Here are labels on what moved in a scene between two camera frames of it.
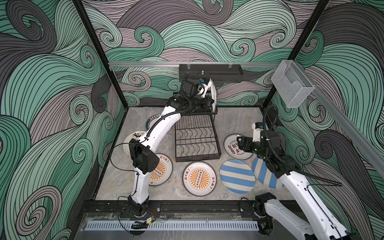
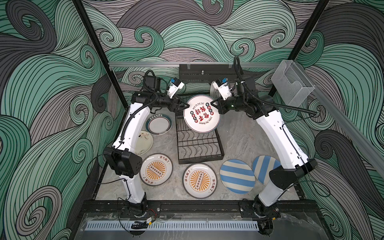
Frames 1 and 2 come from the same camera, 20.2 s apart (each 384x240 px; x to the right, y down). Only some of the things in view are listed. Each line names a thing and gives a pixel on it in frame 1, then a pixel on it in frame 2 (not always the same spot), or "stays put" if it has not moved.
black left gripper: x=205 y=102 to x=176 y=106
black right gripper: x=248 y=140 to x=221 y=106
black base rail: x=172 y=208 stays put
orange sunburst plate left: x=163 y=172 stays put
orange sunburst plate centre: x=199 y=179 stays put
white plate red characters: x=231 y=147 to x=201 y=116
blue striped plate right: x=265 y=175 stays put
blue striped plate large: x=237 y=176 stays put
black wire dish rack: x=196 y=136 stays put
